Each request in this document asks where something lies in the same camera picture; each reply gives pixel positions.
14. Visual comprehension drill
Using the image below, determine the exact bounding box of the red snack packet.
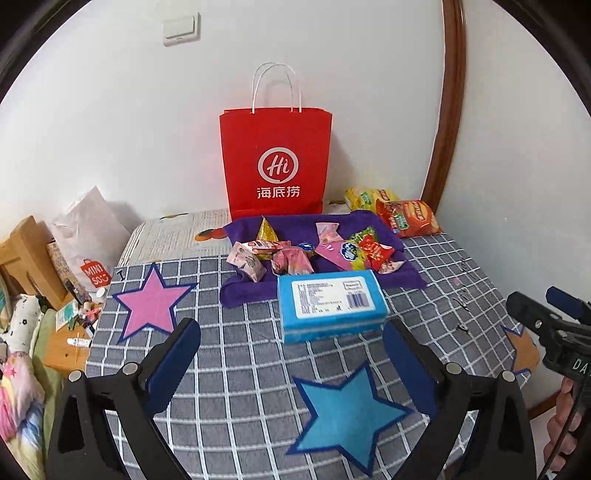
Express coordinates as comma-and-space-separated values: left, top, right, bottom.
359, 234, 396, 273

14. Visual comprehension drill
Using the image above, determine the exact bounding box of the white pink snack packet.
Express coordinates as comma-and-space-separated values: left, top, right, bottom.
226, 242, 266, 283

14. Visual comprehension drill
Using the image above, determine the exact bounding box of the green snack packet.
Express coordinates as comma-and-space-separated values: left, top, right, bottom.
349, 226, 378, 244

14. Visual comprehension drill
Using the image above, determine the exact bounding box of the pink yellow snack packet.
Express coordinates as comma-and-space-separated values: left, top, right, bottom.
315, 241, 370, 271

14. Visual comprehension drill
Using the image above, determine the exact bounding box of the yellow triangular snack packet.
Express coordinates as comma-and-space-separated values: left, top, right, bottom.
256, 217, 279, 242

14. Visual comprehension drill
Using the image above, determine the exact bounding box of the pink white candy packet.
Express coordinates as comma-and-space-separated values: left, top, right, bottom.
315, 222, 342, 244

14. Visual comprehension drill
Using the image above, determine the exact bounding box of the person's right hand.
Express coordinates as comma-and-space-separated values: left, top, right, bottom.
543, 377, 582, 472

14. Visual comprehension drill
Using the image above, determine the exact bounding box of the grey checkered tablecloth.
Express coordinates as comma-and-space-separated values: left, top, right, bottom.
85, 233, 542, 480

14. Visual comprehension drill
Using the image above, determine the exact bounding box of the orange chips bag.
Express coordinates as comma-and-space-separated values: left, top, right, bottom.
376, 200, 442, 238

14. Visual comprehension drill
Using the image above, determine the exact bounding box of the white plastic Miniso bag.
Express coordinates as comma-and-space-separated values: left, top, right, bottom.
49, 187, 130, 292

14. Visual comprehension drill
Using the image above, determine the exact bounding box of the cardboard box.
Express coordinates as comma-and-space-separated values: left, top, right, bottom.
1, 216, 73, 310

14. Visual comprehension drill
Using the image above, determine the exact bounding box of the blue tissue pack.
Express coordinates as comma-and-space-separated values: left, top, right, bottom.
277, 270, 390, 344

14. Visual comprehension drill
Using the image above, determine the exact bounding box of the purple towel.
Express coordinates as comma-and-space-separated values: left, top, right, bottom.
218, 209, 429, 310

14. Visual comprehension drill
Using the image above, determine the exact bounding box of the yellow chips bag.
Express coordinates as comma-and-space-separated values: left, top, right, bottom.
345, 187, 400, 212

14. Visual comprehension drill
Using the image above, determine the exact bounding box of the red paper shopping bag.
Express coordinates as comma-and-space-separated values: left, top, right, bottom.
219, 61, 332, 220

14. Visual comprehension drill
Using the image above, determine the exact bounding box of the brown wooden door frame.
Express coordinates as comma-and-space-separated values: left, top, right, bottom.
422, 0, 467, 212

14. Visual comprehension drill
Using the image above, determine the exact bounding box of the white wall switch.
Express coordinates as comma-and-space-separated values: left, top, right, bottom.
162, 13, 200, 47

